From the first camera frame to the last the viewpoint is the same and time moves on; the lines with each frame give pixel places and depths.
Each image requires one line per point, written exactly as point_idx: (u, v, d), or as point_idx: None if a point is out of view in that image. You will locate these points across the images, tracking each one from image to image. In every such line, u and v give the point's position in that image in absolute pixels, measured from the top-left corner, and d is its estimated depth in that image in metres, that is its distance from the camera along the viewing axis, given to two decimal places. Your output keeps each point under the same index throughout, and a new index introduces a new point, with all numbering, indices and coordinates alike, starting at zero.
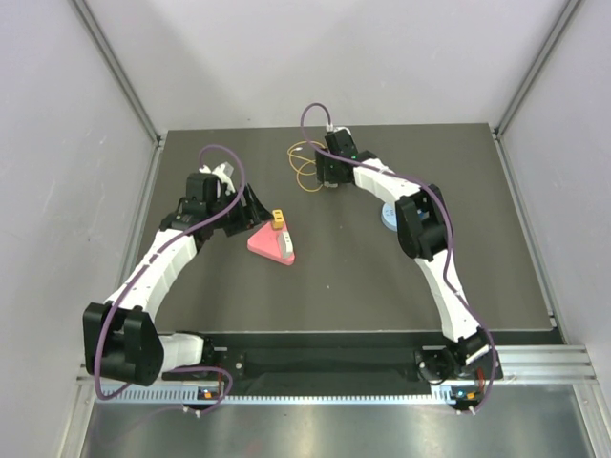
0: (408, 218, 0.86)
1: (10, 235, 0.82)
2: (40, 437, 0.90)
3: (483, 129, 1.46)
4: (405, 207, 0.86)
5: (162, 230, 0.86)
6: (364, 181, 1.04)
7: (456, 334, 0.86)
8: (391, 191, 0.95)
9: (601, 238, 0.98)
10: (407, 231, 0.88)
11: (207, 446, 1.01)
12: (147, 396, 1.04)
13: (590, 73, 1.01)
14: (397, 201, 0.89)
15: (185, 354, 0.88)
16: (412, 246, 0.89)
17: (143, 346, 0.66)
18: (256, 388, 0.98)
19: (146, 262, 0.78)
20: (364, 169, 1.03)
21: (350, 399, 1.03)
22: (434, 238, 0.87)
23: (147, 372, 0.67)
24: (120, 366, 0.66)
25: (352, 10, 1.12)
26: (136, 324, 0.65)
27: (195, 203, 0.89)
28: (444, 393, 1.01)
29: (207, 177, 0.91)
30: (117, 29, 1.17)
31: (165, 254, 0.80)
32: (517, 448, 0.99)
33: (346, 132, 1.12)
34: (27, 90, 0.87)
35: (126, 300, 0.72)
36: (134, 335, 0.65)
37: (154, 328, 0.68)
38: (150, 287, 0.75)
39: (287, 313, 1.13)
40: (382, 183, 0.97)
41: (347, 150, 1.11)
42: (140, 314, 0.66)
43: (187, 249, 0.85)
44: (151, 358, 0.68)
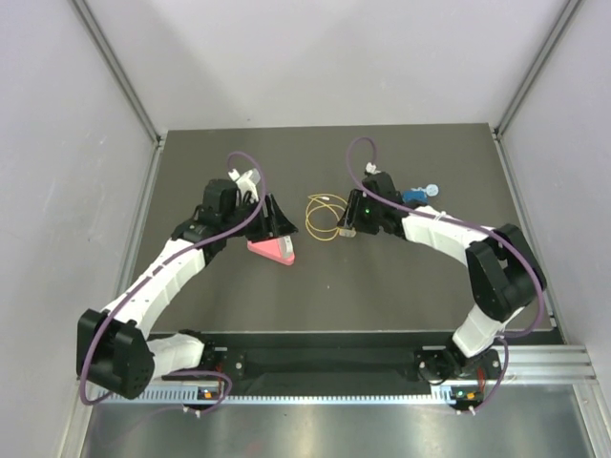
0: (485, 268, 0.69)
1: (10, 234, 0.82)
2: (39, 437, 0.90)
3: (483, 129, 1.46)
4: (479, 258, 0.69)
5: (174, 239, 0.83)
6: (418, 231, 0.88)
7: (471, 353, 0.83)
8: (456, 238, 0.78)
9: (601, 238, 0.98)
10: (486, 284, 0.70)
11: (207, 446, 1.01)
12: (146, 396, 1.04)
13: (591, 74, 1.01)
14: (468, 249, 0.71)
15: (181, 360, 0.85)
16: (492, 303, 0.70)
17: (132, 363, 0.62)
18: (256, 388, 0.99)
19: (149, 273, 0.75)
20: (414, 218, 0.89)
21: (350, 399, 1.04)
22: (520, 293, 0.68)
23: (133, 387, 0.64)
24: (107, 377, 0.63)
25: (352, 11, 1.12)
26: (127, 340, 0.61)
27: (210, 214, 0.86)
28: (445, 394, 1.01)
29: (224, 190, 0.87)
30: (116, 28, 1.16)
31: (170, 267, 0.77)
32: (517, 449, 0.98)
33: (386, 176, 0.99)
34: (26, 90, 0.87)
35: (123, 311, 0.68)
36: (123, 350, 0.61)
37: (146, 344, 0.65)
38: (149, 301, 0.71)
39: (288, 313, 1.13)
40: (443, 232, 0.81)
41: (391, 197, 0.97)
42: (133, 330, 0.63)
43: (194, 262, 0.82)
44: (139, 374, 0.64)
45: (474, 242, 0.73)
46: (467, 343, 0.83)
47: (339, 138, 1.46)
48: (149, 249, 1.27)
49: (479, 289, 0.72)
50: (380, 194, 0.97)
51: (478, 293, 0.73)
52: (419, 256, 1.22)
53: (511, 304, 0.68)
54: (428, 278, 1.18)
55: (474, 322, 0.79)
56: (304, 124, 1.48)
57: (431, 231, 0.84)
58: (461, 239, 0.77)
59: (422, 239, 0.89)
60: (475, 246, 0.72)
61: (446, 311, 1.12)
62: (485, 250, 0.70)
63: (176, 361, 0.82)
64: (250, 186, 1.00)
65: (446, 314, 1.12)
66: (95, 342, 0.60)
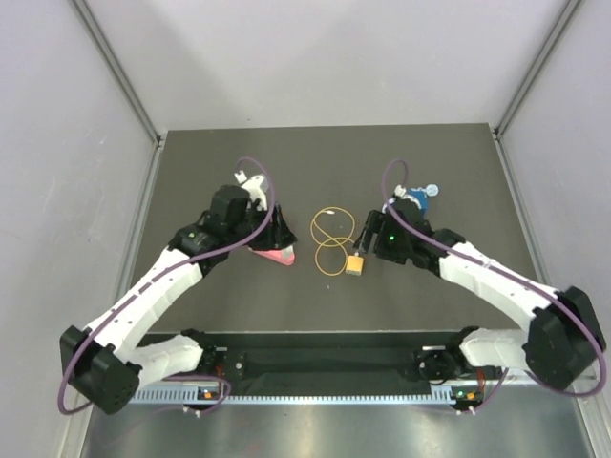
0: (555, 345, 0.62)
1: (10, 234, 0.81)
2: (39, 438, 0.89)
3: (483, 129, 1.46)
4: (546, 328, 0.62)
5: (170, 249, 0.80)
6: (456, 274, 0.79)
7: (474, 364, 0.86)
8: (511, 296, 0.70)
9: (602, 238, 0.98)
10: (547, 358, 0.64)
11: (208, 446, 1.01)
12: (147, 396, 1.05)
13: (592, 74, 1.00)
14: (537, 320, 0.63)
15: (175, 365, 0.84)
16: (549, 374, 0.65)
17: (109, 385, 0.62)
18: (256, 388, 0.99)
19: (136, 290, 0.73)
20: (452, 260, 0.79)
21: (350, 399, 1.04)
22: (583, 361, 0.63)
23: (113, 403, 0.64)
24: (86, 389, 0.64)
25: (353, 12, 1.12)
26: (105, 364, 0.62)
27: (216, 221, 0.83)
28: (444, 394, 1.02)
29: (233, 198, 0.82)
30: (116, 28, 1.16)
31: (159, 284, 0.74)
32: (518, 449, 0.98)
33: (413, 204, 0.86)
34: (26, 90, 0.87)
35: (104, 330, 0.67)
36: (100, 373, 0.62)
37: (127, 365, 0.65)
38: (132, 322, 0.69)
39: (288, 313, 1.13)
40: (491, 284, 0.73)
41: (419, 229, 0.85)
42: (112, 354, 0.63)
43: (186, 277, 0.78)
44: (120, 390, 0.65)
45: (540, 311, 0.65)
46: (476, 354, 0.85)
47: (340, 138, 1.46)
48: (149, 250, 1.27)
49: (535, 354, 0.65)
50: (407, 222, 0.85)
51: (532, 357, 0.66)
52: None
53: (572, 373, 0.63)
54: (427, 279, 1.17)
55: (495, 347, 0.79)
56: (304, 124, 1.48)
57: (475, 280, 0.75)
58: (520, 302, 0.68)
59: (458, 281, 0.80)
60: (538, 315, 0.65)
61: (446, 312, 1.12)
62: (553, 320, 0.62)
63: (168, 368, 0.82)
64: (258, 193, 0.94)
65: (446, 314, 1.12)
66: (73, 364, 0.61)
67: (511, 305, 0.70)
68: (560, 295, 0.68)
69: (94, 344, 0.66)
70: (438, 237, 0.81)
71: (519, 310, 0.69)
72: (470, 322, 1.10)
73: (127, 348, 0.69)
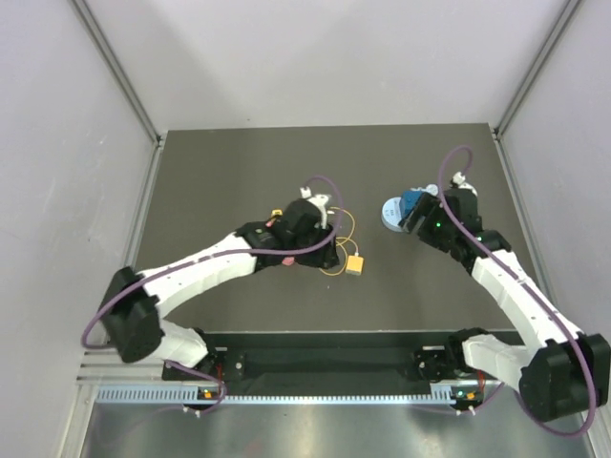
0: (551, 379, 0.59)
1: (10, 234, 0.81)
2: (41, 438, 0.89)
3: (483, 129, 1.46)
4: (551, 363, 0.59)
5: (236, 236, 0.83)
6: (489, 279, 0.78)
7: (472, 365, 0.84)
8: (530, 319, 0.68)
9: (602, 238, 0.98)
10: (538, 386, 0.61)
11: (208, 446, 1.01)
12: (146, 396, 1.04)
13: (592, 73, 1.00)
14: (545, 349, 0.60)
15: (179, 354, 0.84)
16: (537, 404, 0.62)
17: (137, 334, 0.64)
18: (256, 388, 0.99)
19: (195, 259, 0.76)
20: (492, 263, 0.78)
21: (350, 399, 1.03)
22: (573, 404, 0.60)
23: (129, 352, 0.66)
24: (110, 330, 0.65)
25: (353, 12, 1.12)
26: (142, 313, 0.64)
27: (283, 228, 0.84)
28: (444, 393, 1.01)
29: (306, 212, 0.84)
30: (116, 28, 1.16)
31: (216, 262, 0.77)
32: (517, 449, 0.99)
33: (473, 199, 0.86)
34: (25, 90, 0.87)
35: (155, 281, 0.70)
36: (135, 320, 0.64)
37: (158, 323, 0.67)
38: (181, 285, 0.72)
39: (287, 314, 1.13)
40: (517, 300, 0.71)
41: (470, 221, 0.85)
42: (154, 304, 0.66)
43: (242, 266, 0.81)
44: (141, 344, 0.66)
45: (553, 345, 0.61)
46: (475, 358, 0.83)
47: (340, 138, 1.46)
48: (150, 250, 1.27)
49: (529, 380, 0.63)
50: (459, 212, 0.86)
51: (525, 382, 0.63)
52: (419, 255, 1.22)
53: (557, 411, 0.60)
54: (427, 279, 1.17)
55: (493, 356, 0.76)
56: (304, 124, 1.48)
57: (505, 292, 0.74)
58: (537, 328, 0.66)
59: (487, 285, 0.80)
60: (550, 347, 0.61)
61: (446, 311, 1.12)
62: (561, 356, 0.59)
63: (174, 352, 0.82)
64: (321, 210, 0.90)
65: (447, 314, 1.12)
66: (115, 300, 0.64)
67: (525, 327, 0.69)
68: (579, 339, 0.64)
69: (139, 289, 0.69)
70: (487, 236, 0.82)
71: (533, 335, 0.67)
72: (470, 322, 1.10)
73: (167, 306, 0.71)
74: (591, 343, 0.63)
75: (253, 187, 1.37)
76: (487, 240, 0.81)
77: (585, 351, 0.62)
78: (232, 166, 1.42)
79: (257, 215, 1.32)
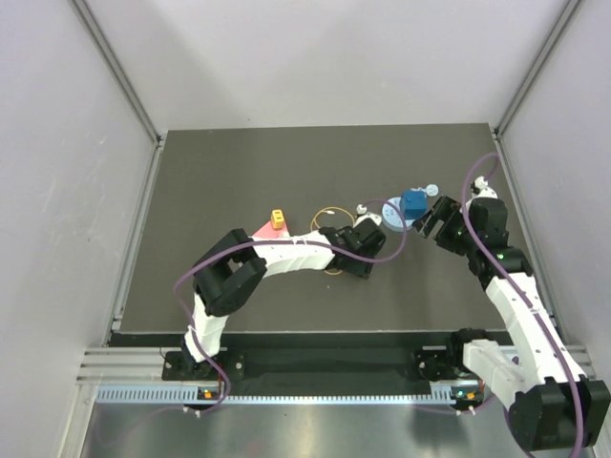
0: (539, 416, 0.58)
1: (10, 234, 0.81)
2: (42, 438, 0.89)
3: (483, 129, 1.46)
4: (545, 403, 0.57)
5: (319, 232, 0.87)
6: (499, 298, 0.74)
7: (468, 366, 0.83)
8: (533, 350, 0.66)
9: (602, 237, 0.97)
10: (528, 419, 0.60)
11: (208, 446, 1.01)
12: (146, 396, 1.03)
13: (592, 73, 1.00)
14: (540, 385, 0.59)
15: (208, 339, 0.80)
16: (523, 432, 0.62)
17: (241, 287, 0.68)
18: (256, 388, 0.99)
19: (293, 239, 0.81)
20: (507, 284, 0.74)
21: (349, 399, 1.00)
22: (558, 440, 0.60)
23: (220, 304, 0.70)
24: (207, 281, 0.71)
25: (353, 11, 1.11)
26: (251, 269, 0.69)
27: (354, 238, 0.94)
28: (445, 393, 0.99)
29: (378, 230, 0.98)
30: (117, 28, 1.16)
31: (305, 248, 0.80)
32: (518, 450, 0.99)
33: (502, 212, 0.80)
34: (26, 90, 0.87)
35: (262, 247, 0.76)
36: (242, 273, 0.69)
37: (256, 285, 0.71)
38: (282, 258, 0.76)
39: (288, 315, 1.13)
40: (525, 330, 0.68)
41: (495, 235, 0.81)
42: (262, 263, 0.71)
43: (321, 260, 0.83)
44: (235, 301, 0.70)
45: (550, 383, 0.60)
46: (474, 362, 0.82)
47: (340, 138, 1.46)
48: (150, 250, 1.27)
49: (520, 408, 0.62)
50: (485, 226, 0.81)
51: (516, 408, 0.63)
52: (419, 256, 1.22)
53: (539, 445, 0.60)
54: (427, 278, 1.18)
55: (493, 367, 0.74)
56: (304, 124, 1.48)
57: (515, 319, 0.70)
58: (537, 363, 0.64)
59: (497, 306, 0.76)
60: (548, 385, 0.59)
61: (447, 312, 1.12)
62: (556, 396, 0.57)
63: (214, 330, 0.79)
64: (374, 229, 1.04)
65: (448, 314, 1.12)
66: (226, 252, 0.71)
67: (527, 358, 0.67)
68: (581, 382, 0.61)
69: (248, 250, 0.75)
70: (510, 253, 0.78)
71: (532, 367, 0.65)
72: (471, 322, 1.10)
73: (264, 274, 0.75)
74: (591, 386, 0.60)
75: (253, 188, 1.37)
76: (508, 259, 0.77)
77: (583, 393, 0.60)
78: (232, 166, 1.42)
79: (257, 215, 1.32)
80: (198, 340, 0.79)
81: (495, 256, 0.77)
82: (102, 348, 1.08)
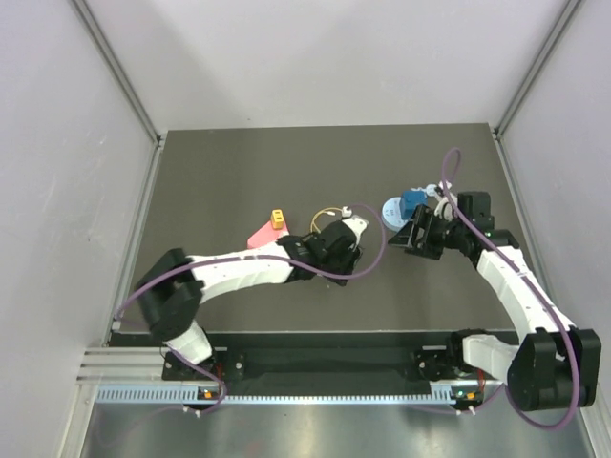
0: (536, 364, 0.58)
1: (10, 235, 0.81)
2: (42, 438, 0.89)
3: (483, 129, 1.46)
4: (538, 351, 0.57)
5: (277, 244, 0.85)
6: (491, 270, 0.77)
7: (469, 363, 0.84)
8: (524, 307, 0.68)
9: (601, 237, 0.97)
10: (525, 374, 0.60)
11: (207, 445, 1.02)
12: (146, 396, 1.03)
13: (592, 72, 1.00)
14: (531, 335, 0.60)
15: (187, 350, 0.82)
16: (521, 392, 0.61)
17: (176, 313, 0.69)
18: (256, 388, 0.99)
19: (242, 255, 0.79)
20: (496, 257, 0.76)
21: (349, 399, 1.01)
22: (557, 398, 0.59)
23: (160, 328, 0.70)
24: (149, 305, 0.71)
25: (353, 11, 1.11)
26: (187, 294, 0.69)
27: (320, 245, 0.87)
28: (444, 394, 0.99)
29: (343, 235, 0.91)
30: (117, 28, 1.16)
31: (256, 263, 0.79)
32: (517, 450, 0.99)
33: (487, 197, 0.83)
34: (26, 90, 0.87)
35: (202, 268, 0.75)
36: (179, 298, 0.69)
37: (196, 307, 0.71)
38: (224, 277, 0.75)
39: (288, 314, 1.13)
40: (516, 291, 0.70)
41: (481, 219, 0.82)
42: (198, 287, 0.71)
43: (279, 273, 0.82)
44: (175, 323, 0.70)
45: (541, 334, 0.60)
46: (474, 354, 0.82)
47: (340, 138, 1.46)
48: (150, 250, 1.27)
49: (516, 369, 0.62)
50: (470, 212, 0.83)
51: (513, 370, 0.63)
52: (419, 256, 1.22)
53: (538, 404, 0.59)
54: (428, 278, 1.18)
55: (492, 353, 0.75)
56: (304, 124, 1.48)
57: (504, 284, 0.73)
58: (530, 317, 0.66)
59: (488, 278, 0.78)
60: (540, 334, 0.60)
61: (447, 311, 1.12)
62: (548, 343, 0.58)
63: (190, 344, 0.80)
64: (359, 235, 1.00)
65: (448, 314, 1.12)
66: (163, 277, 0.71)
67: (519, 318, 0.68)
68: (573, 332, 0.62)
69: (189, 273, 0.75)
70: (497, 234, 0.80)
71: (524, 322, 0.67)
72: (471, 322, 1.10)
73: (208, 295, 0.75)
74: (582, 336, 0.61)
75: (253, 187, 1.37)
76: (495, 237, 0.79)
77: (575, 343, 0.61)
78: (232, 166, 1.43)
79: (257, 215, 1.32)
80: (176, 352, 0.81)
81: (482, 234, 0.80)
82: (102, 347, 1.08)
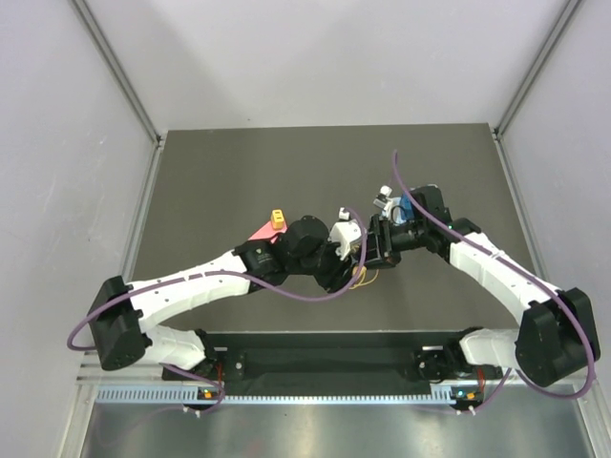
0: (542, 336, 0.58)
1: (10, 234, 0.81)
2: (41, 438, 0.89)
3: (483, 129, 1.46)
4: (537, 322, 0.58)
5: (233, 254, 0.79)
6: (464, 260, 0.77)
7: (471, 363, 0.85)
8: (511, 286, 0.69)
9: (601, 237, 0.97)
10: (536, 351, 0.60)
11: (208, 445, 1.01)
12: (147, 396, 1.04)
13: (592, 73, 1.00)
14: (526, 312, 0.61)
15: (175, 356, 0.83)
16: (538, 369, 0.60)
17: (118, 347, 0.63)
18: (256, 388, 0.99)
19: (184, 275, 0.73)
20: (465, 246, 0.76)
21: (349, 399, 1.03)
22: (572, 363, 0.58)
23: (111, 363, 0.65)
24: (96, 339, 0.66)
25: (352, 11, 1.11)
26: (124, 327, 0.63)
27: (285, 247, 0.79)
28: (444, 394, 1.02)
29: (309, 236, 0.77)
30: (117, 28, 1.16)
31: (207, 281, 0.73)
32: (517, 449, 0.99)
33: (436, 189, 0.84)
34: (26, 90, 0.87)
35: (142, 295, 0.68)
36: (117, 332, 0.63)
37: (142, 337, 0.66)
38: (168, 302, 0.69)
39: (287, 314, 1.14)
40: (498, 274, 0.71)
41: (436, 215, 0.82)
42: (136, 320, 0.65)
43: (236, 285, 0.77)
44: (124, 357, 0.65)
45: (537, 306, 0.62)
46: (474, 353, 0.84)
47: (341, 139, 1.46)
48: (150, 249, 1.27)
49: (523, 348, 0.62)
50: (427, 208, 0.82)
51: (521, 351, 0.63)
52: (419, 258, 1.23)
53: (556, 373, 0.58)
54: (427, 280, 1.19)
55: (494, 349, 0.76)
56: (304, 124, 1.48)
57: (482, 270, 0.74)
58: (518, 294, 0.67)
59: (466, 269, 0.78)
60: (535, 308, 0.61)
61: (445, 313, 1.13)
62: (546, 314, 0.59)
63: (172, 353, 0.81)
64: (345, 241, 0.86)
65: (447, 314, 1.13)
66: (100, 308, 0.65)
67: (510, 298, 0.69)
68: (561, 293, 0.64)
69: (129, 301, 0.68)
70: (456, 224, 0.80)
71: (516, 301, 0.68)
72: (470, 322, 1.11)
73: (153, 324, 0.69)
74: (572, 297, 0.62)
75: (253, 187, 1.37)
76: (456, 228, 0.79)
77: (569, 305, 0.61)
78: (231, 165, 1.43)
79: (256, 215, 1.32)
80: (164, 363, 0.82)
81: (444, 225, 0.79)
82: None
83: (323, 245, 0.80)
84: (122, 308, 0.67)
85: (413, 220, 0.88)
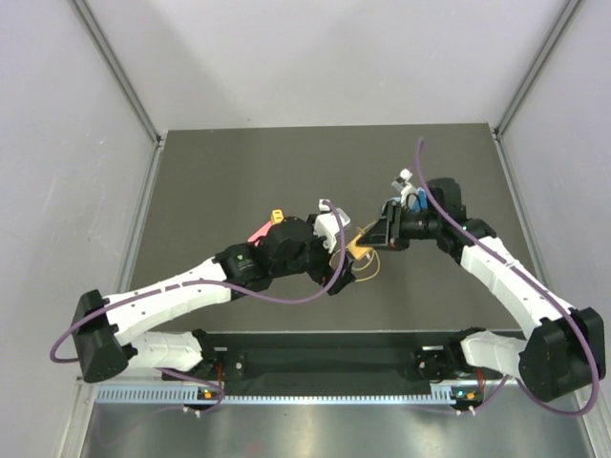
0: (550, 356, 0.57)
1: (10, 234, 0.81)
2: (40, 439, 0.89)
3: (483, 129, 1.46)
4: (547, 342, 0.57)
5: (213, 261, 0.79)
6: (476, 266, 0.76)
7: (472, 363, 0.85)
8: (521, 299, 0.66)
9: (601, 237, 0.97)
10: (539, 367, 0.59)
11: (207, 445, 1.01)
12: (147, 396, 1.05)
13: (592, 72, 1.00)
14: (536, 329, 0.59)
15: (168, 359, 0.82)
16: (538, 385, 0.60)
17: (97, 362, 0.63)
18: (256, 388, 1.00)
19: (161, 287, 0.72)
20: (478, 251, 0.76)
21: (349, 399, 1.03)
22: (576, 382, 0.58)
23: (92, 377, 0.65)
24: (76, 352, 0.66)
25: (352, 11, 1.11)
26: (101, 343, 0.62)
27: (264, 252, 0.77)
28: (444, 393, 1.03)
29: (291, 239, 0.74)
30: (117, 27, 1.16)
31: (186, 289, 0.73)
32: (518, 450, 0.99)
33: (454, 184, 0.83)
34: (26, 90, 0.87)
35: (118, 309, 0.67)
36: (95, 348, 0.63)
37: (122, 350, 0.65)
38: (145, 315, 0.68)
39: (287, 314, 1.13)
40: (510, 285, 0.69)
41: (453, 212, 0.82)
42: (113, 335, 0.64)
43: (215, 293, 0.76)
44: (105, 369, 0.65)
45: (547, 322, 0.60)
46: (474, 353, 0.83)
47: (340, 139, 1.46)
48: (149, 249, 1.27)
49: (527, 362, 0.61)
50: (444, 203, 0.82)
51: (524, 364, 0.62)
52: (419, 259, 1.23)
53: (558, 391, 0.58)
54: (427, 280, 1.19)
55: (495, 350, 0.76)
56: (303, 123, 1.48)
57: (495, 278, 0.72)
58: (530, 308, 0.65)
59: (477, 273, 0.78)
60: (544, 324, 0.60)
61: (446, 313, 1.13)
62: (557, 333, 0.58)
63: (164, 358, 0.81)
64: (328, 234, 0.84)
65: (447, 314, 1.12)
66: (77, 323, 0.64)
67: (521, 310, 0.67)
68: (574, 313, 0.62)
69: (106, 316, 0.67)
70: (473, 225, 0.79)
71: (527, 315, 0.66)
72: (470, 322, 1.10)
73: (130, 337, 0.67)
74: (585, 317, 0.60)
75: (253, 187, 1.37)
76: (472, 229, 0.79)
77: (579, 324, 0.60)
78: (231, 165, 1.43)
79: (256, 215, 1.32)
80: (158, 366, 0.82)
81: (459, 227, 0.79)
82: None
83: (308, 246, 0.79)
84: (101, 322, 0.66)
85: (427, 213, 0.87)
